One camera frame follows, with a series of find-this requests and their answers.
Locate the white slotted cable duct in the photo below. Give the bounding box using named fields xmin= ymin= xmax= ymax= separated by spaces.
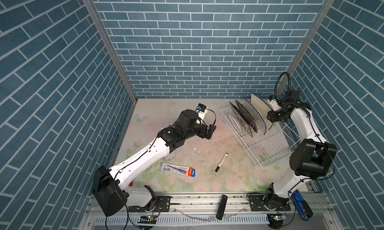
xmin=92 ymin=214 xmax=270 ymax=227

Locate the white square plate black rim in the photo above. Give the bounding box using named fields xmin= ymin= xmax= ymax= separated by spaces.
xmin=251 ymin=93 xmax=273 ymax=130

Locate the black white marker pen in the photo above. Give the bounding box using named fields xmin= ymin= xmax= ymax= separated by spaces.
xmin=215 ymin=153 xmax=228 ymax=173

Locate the black cable loop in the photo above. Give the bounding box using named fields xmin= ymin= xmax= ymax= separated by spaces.
xmin=274 ymin=71 xmax=292 ymax=108

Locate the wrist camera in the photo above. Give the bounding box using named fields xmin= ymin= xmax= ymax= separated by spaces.
xmin=267 ymin=95 xmax=280 ymax=111
xmin=195 ymin=103 xmax=207 ymax=120

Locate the blue black tool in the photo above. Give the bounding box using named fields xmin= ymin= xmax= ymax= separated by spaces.
xmin=292 ymin=191 xmax=313 ymax=221

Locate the white wire dish rack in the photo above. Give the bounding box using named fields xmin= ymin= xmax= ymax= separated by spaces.
xmin=221 ymin=103 xmax=300 ymax=169

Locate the aluminium rail frame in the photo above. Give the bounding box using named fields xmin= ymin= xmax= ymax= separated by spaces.
xmin=79 ymin=192 xmax=343 ymax=230

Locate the dark plate orange rim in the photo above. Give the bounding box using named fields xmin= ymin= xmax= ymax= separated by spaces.
xmin=235 ymin=100 xmax=258 ymax=133

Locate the dark patterned plate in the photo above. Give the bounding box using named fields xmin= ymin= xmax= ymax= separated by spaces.
xmin=230 ymin=102 xmax=253 ymax=137

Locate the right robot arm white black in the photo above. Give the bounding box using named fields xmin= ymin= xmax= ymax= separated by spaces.
xmin=264 ymin=104 xmax=337 ymax=211

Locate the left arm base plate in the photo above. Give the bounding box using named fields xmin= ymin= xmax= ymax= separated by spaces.
xmin=129 ymin=195 xmax=171 ymax=213

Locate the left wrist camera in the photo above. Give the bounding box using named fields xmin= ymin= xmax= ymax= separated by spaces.
xmin=195 ymin=103 xmax=207 ymax=120

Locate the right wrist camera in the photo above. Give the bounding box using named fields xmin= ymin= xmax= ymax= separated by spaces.
xmin=267 ymin=95 xmax=280 ymax=111

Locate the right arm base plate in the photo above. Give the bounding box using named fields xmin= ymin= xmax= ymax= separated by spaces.
xmin=246 ymin=194 xmax=291 ymax=212

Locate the black remote control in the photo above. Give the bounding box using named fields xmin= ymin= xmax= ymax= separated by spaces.
xmin=216 ymin=195 xmax=228 ymax=220

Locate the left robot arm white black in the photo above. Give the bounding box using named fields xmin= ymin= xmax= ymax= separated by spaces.
xmin=92 ymin=104 xmax=216 ymax=217

